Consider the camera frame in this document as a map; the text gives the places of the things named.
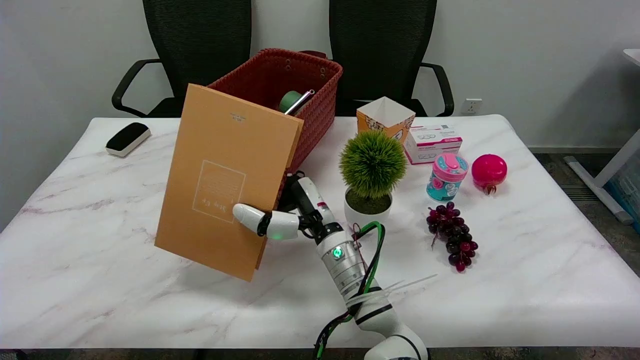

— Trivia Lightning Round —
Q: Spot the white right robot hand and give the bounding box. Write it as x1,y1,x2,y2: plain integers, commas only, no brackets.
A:
232,172,346,241

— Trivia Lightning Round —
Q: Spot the yellow book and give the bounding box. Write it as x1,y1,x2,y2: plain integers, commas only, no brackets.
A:
154,83,305,283

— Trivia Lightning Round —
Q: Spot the brown woven storage basket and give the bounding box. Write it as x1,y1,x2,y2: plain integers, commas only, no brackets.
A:
206,48,344,174

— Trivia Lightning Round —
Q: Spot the teal storage box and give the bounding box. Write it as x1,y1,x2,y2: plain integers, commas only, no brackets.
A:
606,159,640,221

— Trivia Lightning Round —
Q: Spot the green plant in white pot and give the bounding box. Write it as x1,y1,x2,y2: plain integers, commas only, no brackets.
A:
339,130,408,236

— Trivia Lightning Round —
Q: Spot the green round roll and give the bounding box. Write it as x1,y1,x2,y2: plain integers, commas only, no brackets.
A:
278,90,303,114

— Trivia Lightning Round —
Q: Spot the metal ladle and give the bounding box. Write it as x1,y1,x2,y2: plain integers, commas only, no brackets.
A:
285,89,316,116

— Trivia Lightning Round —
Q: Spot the orange paper popcorn box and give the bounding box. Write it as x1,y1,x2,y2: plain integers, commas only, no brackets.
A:
356,96,417,146

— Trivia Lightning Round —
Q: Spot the white pink carton box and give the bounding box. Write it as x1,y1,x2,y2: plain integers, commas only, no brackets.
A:
404,125,463,165

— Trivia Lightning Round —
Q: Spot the pink teal lidded cup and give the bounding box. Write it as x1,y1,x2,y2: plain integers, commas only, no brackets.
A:
426,153,470,203

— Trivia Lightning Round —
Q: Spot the dark red grape bunch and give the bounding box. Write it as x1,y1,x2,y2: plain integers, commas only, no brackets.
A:
426,201,479,273

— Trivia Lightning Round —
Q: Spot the black mesh office chair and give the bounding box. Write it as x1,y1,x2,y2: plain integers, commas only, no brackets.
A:
328,0,455,118
111,0,253,119

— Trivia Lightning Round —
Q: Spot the pink toy pomegranate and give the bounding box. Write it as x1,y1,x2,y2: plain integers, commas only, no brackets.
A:
471,154,508,195

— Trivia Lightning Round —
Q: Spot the black white board eraser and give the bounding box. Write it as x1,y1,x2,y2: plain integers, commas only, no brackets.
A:
105,122,152,158

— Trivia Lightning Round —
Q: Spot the green robot cable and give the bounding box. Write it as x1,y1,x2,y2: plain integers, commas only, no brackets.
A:
316,222,386,360

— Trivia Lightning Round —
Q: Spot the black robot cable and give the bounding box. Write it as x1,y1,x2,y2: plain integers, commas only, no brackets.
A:
313,223,387,360

